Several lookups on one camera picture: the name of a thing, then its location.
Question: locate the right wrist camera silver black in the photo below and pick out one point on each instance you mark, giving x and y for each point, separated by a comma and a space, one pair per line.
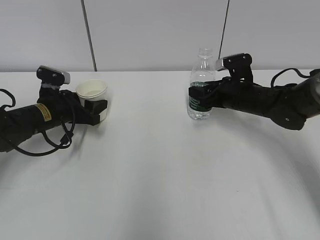
238, 65

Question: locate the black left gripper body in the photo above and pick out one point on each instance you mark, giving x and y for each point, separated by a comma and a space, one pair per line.
55, 107

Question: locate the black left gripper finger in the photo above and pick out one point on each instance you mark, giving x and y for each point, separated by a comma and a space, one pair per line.
71, 95
96, 107

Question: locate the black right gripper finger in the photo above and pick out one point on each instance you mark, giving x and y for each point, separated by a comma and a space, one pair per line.
203, 95
213, 84

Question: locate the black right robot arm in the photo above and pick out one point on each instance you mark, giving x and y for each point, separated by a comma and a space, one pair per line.
288, 106

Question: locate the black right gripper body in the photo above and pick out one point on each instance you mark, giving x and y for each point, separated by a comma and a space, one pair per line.
234, 94

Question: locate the clear water bottle green label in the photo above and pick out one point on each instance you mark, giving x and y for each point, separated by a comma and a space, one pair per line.
202, 71

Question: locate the white paper cup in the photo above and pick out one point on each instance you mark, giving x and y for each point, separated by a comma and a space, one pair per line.
92, 90

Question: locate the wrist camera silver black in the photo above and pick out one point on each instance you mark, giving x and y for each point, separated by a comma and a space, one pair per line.
52, 76
238, 65

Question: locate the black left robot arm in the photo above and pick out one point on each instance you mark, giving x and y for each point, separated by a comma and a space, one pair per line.
19, 124

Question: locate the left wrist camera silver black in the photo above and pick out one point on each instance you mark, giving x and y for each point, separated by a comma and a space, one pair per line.
52, 76

